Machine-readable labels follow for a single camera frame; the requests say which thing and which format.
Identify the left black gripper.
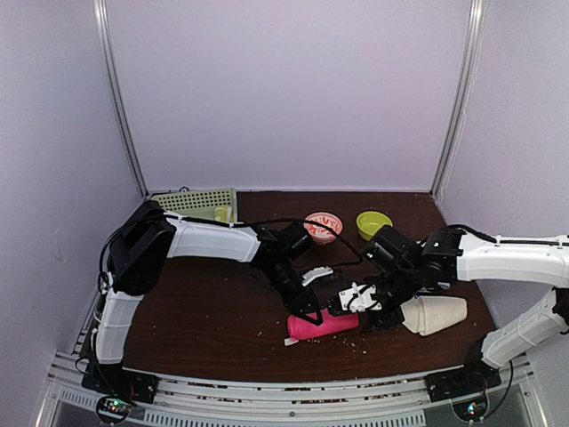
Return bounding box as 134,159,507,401
260,262,321,327

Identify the pink towel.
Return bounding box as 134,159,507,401
284,310,360,346

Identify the green lemon pattern towel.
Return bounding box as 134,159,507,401
214,205,234,223

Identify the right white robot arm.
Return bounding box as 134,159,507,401
354,224,568,393

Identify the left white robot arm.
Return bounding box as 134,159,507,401
91,200,323,395

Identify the cream white towel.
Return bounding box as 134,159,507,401
400,295,468,336

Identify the red white patterned bowl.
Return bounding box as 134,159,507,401
304,212,343,245

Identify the lime green bowl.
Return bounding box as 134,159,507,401
356,211,393,241

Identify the green perforated plastic basket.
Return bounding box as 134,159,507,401
150,187,238,222

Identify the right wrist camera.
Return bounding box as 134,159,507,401
326,282,382,317

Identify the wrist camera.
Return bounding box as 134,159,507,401
301,266,344,287
326,282,382,317

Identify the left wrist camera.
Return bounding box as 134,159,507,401
301,266,344,287

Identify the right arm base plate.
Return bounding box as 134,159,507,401
425,367,501,423

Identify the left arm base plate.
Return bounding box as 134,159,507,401
81,367,159,424

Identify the right aluminium frame post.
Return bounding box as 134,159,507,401
430,0,485,203

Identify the aluminium frame post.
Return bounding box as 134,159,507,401
430,0,485,203
92,0,148,198

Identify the left aluminium frame post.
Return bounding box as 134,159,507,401
92,0,148,198

